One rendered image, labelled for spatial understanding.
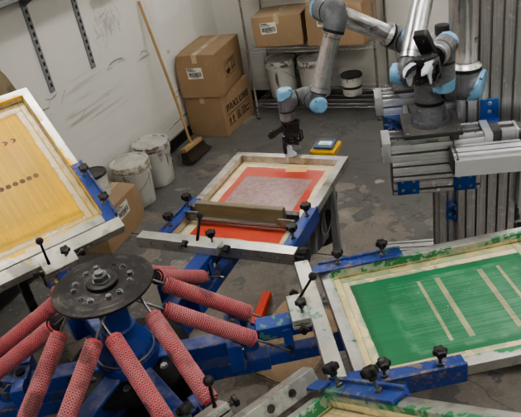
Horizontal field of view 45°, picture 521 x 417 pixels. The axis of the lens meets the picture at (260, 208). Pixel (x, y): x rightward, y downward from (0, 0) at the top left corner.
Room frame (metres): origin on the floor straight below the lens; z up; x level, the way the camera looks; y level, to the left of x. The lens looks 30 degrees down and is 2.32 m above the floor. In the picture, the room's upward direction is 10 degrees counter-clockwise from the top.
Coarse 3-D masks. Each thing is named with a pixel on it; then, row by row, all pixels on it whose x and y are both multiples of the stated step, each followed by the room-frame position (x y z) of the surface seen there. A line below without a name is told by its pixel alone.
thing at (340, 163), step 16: (240, 160) 2.84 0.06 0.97; (256, 160) 2.82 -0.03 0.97; (272, 160) 2.78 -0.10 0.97; (304, 160) 2.70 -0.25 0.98; (320, 160) 2.66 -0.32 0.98; (336, 160) 2.62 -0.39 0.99; (224, 176) 2.68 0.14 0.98; (336, 176) 2.46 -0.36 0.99; (208, 192) 2.53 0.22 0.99; (320, 192) 2.34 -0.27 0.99; (320, 208) 2.25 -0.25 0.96
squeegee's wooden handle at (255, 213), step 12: (204, 204) 2.30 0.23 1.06; (216, 204) 2.28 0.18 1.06; (228, 204) 2.26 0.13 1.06; (240, 204) 2.24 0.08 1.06; (252, 204) 2.22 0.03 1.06; (204, 216) 2.31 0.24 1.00; (216, 216) 2.28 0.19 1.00; (228, 216) 2.25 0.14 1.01; (240, 216) 2.23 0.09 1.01; (252, 216) 2.20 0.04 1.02; (264, 216) 2.17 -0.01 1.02; (276, 216) 2.15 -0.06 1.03
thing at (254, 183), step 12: (252, 168) 2.76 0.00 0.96; (264, 168) 2.74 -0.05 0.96; (276, 168) 2.71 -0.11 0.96; (240, 180) 2.65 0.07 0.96; (252, 180) 2.63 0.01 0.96; (264, 180) 2.61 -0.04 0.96; (228, 192) 2.56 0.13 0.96; (240, 192) 2.54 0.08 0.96; (252, 192) 2.52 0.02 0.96; (264, 192) 2.50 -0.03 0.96; (204, 228) 2.28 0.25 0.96; (216, 228) 2.26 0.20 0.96; (228, 228) 2.24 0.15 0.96; (240, 228) 2.22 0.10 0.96
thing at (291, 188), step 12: (276, 180) 2.58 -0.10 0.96; (288, 180) 2.56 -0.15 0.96; (300, 180) 2.54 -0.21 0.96; (312, 180) 2.52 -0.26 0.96; (276, 192) 2.47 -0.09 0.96; (288, 192) 2.46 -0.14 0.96; (300, 192) 2.43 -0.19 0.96; (264, 204) 2.38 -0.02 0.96; (276, 204) 2.36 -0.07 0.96; (288, 204) 2.35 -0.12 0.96; (252, 228) 2.20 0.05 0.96; (264, 228) 2.19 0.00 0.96; (276, 228) 2.17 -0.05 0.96; (252, 240) 2.12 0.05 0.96; (264, 240) 2.10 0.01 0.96; (276, 240) 2.09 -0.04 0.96
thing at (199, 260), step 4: (196, 256) 1.94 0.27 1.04; (200, 256) 1.94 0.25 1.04; (204, 256) 1.93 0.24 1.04; (208, 256) 1.93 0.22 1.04; (212, 256) 1.95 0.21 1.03; (216, 256) 1.97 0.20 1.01; (192, 260) 1.93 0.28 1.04; (196, 260) 1.92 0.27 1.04; (200, 260) 1.92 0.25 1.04; (204, 260) 1.91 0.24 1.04; (208, 260) 1.92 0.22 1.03; (216, 260) 1.97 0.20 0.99; (188, 264) 1.90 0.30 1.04; (192, 264) 1.90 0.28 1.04; (196, 264) 1.89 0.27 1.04; (200, 264) 1.89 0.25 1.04; (204, 264) 1.90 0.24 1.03; (184, 268) 1.88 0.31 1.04; (188, 268) 1.88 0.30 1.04; (192, 268) 1.87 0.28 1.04; (196, 268) 1.87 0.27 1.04; (200, 268) 1.87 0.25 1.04; (204, 268) 1.89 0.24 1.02
